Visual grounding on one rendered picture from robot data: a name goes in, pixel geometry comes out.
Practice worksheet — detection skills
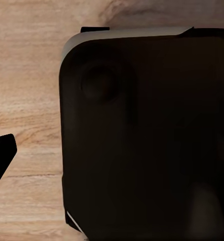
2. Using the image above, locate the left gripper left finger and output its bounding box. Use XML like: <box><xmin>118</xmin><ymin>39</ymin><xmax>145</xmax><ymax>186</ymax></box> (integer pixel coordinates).
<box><xmin>0</xmin><ymin>134</ymin><xmax>17</xmax><ymax>179</ymax></box>

